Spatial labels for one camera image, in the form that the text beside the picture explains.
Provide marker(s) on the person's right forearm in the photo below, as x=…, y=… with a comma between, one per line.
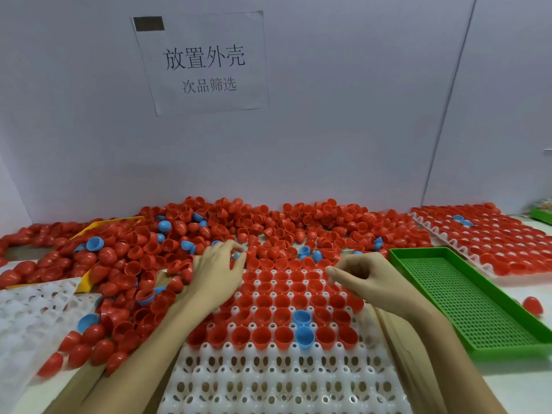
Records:
x=440, y=366

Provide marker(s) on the scattered blue shells in pile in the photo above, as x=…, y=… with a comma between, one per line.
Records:
x=95, y=244

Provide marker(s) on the pile of red plastic shells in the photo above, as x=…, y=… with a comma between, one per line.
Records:
x=129, y=254

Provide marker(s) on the person's right hand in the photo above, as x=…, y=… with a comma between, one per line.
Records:
x=379, y=284

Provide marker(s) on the green perforated plastic tray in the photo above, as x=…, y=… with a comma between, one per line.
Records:
x=465, y=297

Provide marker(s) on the person's left hand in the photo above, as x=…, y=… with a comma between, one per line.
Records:
x=215, y=275

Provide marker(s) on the stack of empty white trays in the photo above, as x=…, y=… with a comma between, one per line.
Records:
x=30, y=323

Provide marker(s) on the white tray filled with shells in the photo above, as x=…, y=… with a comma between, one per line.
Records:
x=483, y=265

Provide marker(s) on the white plastic egg tray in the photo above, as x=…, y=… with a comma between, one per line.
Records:
x=276, y=383

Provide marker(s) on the person's left thumb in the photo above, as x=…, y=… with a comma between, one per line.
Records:
x=238, y=269

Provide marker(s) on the rows of red shells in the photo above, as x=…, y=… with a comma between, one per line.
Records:
x=500, y=237
x=282, y=303

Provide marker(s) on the person's left forearm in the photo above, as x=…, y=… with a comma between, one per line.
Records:
x=142, y=357

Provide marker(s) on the yellow cardboard piece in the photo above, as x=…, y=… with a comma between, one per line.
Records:
x=113, y=220

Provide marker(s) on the dark tape piece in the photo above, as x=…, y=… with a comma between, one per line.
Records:
x=149, y=23

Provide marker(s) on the person's right thumb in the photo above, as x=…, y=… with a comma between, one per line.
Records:
x=340, y=281

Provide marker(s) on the white paper sign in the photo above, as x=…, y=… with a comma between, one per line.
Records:
x=207, y=60

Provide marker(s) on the single red plastic shell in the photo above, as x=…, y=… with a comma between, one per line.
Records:
x=532, y=305

